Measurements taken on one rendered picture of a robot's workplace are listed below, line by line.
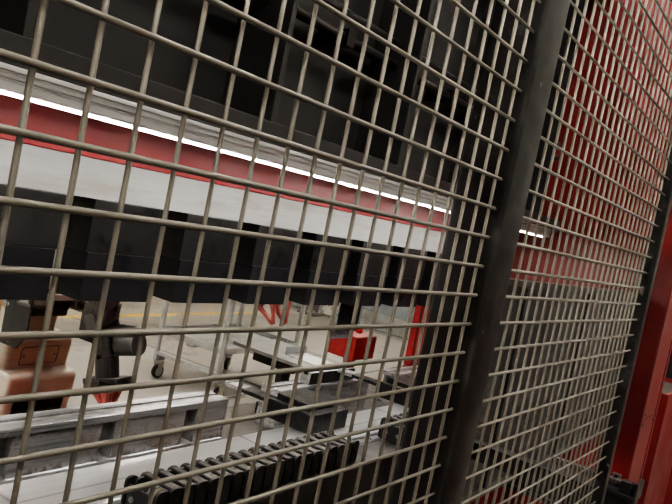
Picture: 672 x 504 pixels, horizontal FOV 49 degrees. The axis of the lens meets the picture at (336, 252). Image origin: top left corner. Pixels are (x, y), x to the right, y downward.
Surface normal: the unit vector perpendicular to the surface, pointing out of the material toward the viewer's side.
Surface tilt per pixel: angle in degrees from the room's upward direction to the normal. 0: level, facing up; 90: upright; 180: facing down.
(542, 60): 90
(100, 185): 90
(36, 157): 90
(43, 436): 90
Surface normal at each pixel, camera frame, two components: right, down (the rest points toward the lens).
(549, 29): 0.80, 0.19
